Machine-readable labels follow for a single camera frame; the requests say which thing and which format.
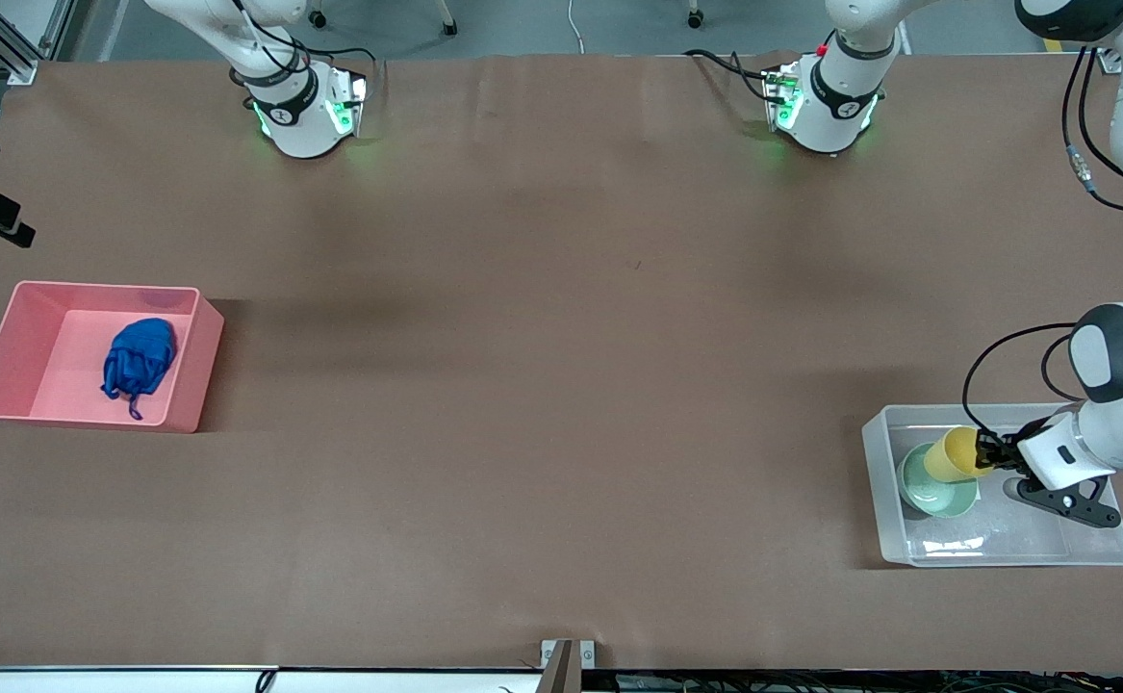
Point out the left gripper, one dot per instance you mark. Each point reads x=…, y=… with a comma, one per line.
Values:
x=1000, y=451

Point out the yellow cup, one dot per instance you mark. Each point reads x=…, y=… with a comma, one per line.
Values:
x=951, y=454

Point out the mint green bowl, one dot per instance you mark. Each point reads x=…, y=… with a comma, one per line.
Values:
x=941, y=500

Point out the blue glove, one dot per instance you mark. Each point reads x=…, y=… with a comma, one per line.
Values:
x=142, y=351

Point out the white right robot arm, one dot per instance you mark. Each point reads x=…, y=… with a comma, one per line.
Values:
x=296, y=125

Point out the clear plastic box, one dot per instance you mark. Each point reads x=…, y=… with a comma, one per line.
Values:
x=965, y=544

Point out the pink plastic box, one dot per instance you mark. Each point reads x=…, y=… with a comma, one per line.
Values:
x=191, y=385

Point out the brown paper table cover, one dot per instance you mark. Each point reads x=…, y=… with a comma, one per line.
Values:
x=523, y=385

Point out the aluminium frame profile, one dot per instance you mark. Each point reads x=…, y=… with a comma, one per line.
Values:
x=27, y=69

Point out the metal corner bracket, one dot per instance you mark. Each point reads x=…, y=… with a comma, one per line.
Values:
x=1111, y=63

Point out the metal table edge bracket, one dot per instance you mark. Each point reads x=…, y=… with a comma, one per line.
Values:
x=561, y=664

